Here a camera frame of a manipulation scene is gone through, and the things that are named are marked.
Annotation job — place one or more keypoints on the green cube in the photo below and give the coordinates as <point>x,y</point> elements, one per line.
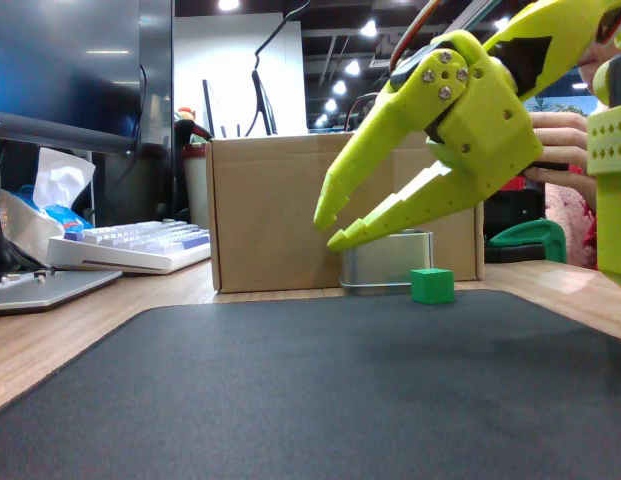
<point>432,286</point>

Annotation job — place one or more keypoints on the lime green robot arm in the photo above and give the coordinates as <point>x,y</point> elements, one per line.
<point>565,25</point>

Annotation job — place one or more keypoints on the grey metal object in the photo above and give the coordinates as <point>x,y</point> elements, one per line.
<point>390,265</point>

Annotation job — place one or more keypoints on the person's bare hand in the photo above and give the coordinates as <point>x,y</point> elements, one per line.
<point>560,137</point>

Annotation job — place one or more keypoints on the thin background monitor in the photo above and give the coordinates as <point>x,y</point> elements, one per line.
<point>262,105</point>

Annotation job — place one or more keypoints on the green clamp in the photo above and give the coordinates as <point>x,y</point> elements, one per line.
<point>535,237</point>

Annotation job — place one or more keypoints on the brown cardboard box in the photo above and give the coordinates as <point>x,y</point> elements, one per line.
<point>270,210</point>

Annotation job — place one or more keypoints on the pink patterned clothing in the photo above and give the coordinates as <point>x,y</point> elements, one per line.
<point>570,225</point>

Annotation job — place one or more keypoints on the white cup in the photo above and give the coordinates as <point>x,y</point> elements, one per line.
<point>196,185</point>

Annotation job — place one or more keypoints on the small plush toy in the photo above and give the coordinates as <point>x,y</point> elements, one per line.
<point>187,125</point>

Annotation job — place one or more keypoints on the black mouse mat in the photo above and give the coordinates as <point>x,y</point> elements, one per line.
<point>310,390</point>

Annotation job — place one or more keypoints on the white mechanical keyboard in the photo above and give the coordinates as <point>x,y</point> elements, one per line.
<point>135,245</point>

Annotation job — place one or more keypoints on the large dark computer monitor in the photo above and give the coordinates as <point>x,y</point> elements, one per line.
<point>60,70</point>

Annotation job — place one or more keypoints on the tissue pack with white tissue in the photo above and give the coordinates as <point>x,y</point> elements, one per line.
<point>55,190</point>

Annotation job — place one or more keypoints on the silver laptop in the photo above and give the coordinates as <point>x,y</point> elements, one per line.
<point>45,292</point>

